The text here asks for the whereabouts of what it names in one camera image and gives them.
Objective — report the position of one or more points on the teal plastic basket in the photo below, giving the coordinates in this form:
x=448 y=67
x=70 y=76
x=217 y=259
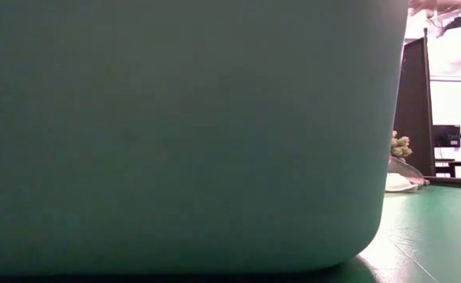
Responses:
x=175 y=137

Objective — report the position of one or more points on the white towel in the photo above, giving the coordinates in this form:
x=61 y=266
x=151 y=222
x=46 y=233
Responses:
x=399 y=184

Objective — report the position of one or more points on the light grey striped towel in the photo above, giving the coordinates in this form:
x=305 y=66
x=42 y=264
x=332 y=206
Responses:
x=409 y=173

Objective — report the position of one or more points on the small potted green plant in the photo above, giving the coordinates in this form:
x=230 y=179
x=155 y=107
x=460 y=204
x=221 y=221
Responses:
x=400 y=147

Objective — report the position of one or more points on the black partition panel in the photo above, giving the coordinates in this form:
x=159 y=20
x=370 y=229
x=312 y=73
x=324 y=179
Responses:
x=413 y=110

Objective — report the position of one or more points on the black background monitor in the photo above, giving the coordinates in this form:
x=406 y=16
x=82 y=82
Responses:
x=446 y=135

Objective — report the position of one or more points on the black low bench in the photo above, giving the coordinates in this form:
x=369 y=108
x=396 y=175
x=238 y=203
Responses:
x=456 y=165

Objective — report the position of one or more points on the black overhead fixture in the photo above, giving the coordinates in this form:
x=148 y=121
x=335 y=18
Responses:
x=456 y=23

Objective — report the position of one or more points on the black table frame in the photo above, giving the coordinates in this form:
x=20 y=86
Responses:
x=454 y=181

